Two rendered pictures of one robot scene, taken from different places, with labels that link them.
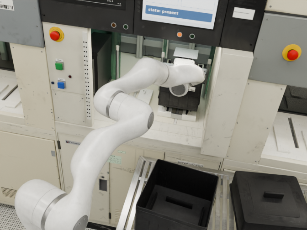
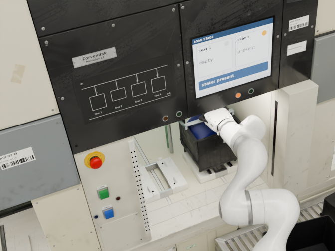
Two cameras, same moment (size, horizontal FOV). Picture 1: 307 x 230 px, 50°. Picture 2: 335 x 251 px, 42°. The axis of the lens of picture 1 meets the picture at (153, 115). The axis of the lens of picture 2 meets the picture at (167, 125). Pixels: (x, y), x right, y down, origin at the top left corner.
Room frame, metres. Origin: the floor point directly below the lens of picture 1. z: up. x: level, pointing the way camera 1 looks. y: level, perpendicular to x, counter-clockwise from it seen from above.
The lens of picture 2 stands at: (0.21, 0.69, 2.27)
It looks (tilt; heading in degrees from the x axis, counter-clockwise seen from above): 37 degrees down; 335
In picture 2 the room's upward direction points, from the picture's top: 7 degrees counter-clockwise
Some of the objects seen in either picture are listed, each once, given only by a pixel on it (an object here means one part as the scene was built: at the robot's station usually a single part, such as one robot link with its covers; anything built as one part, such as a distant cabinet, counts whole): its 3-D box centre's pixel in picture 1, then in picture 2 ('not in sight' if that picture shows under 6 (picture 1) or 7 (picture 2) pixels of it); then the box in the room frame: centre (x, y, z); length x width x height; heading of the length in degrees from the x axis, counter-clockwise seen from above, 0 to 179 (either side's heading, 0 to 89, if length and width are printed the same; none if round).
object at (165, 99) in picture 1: (182, 80); (210, 131); (1.54, -0.14, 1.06); 0.24 x 0.20 x 0.32; 83
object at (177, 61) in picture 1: (183, 67); (220, 120); (1.44, -0.12, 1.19); 0.11 x 0.10 x 0.07; 173
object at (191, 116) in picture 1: (178, 105); (211, 159); (1.54, -0.14, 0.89); 0.22 x 0.21 x 0.04; 173
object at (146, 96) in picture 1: (132, 97); (157, 178); (1.58, 0.13, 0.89); 0.22 x 0.21 x 0.04; 173
